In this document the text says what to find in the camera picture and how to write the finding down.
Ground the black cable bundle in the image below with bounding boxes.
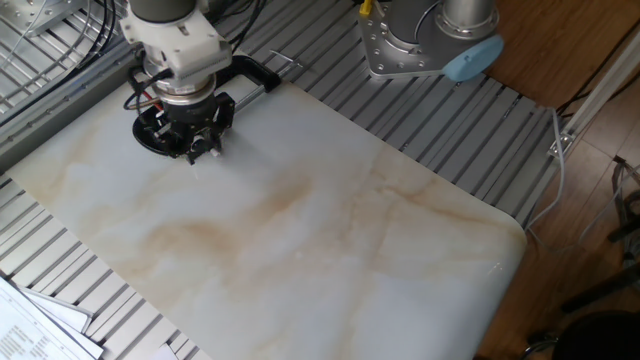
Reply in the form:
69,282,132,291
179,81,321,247
74,0,269,112

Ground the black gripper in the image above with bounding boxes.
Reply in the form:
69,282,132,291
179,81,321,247
161,91,237,167

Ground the perforated metal plate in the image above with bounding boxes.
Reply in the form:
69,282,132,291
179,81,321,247
0,0,87,39

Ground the glossy marble pattern board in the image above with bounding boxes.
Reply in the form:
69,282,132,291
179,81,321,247
6,26,528,360

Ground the white cable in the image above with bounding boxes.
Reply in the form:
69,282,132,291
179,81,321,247
523,106,567,232

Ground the aluminium frame profile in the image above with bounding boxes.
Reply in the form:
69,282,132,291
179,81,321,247
547,28,640,157

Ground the single white paper sheet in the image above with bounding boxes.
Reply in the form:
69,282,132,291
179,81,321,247
148,343,180,360

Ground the stack of printed papers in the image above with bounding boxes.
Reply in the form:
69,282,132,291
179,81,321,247
0,276,105,360

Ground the black chair seat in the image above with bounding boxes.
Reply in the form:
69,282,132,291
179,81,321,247
551,309,640,360

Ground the black metal c-clamp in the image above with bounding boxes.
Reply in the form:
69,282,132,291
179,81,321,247
214,48,304,114

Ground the black crank pencil sharpener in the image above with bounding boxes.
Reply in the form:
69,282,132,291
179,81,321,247
131,105,224,167

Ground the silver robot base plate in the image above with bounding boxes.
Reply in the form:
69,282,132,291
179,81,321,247
356,0,452,80

